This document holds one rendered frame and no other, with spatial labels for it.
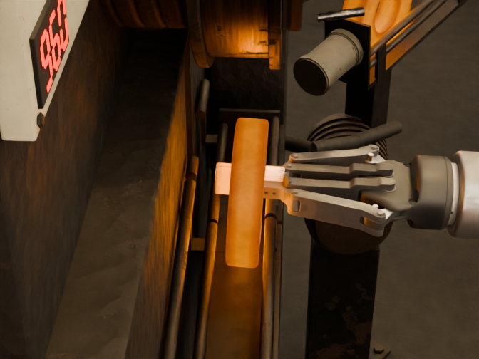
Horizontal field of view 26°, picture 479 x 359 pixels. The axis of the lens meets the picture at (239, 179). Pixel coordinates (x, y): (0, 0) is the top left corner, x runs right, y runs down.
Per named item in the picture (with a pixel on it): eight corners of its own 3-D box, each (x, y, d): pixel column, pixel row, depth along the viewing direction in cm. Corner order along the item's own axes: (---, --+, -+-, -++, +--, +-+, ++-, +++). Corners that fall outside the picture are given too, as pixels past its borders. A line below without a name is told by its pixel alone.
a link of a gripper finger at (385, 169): (393, 172, 105) (393, 164, 106) (283, 162, 105) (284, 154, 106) (388, 202, 107) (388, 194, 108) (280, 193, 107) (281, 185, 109)
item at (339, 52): (292, 88, 146) (291, 53, 142) (328, 58, 151) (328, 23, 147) (328, 102, 143) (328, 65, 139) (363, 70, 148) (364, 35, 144)
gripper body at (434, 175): (447, 248, 104) (355, 242, 104) (438, 198, 111) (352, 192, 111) (460, 188, 100) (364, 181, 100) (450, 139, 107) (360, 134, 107)
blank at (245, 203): (227, 189, 96) (264, 192, 96) (239, 85, 107) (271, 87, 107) (223, 298, 107) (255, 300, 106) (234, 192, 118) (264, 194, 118)
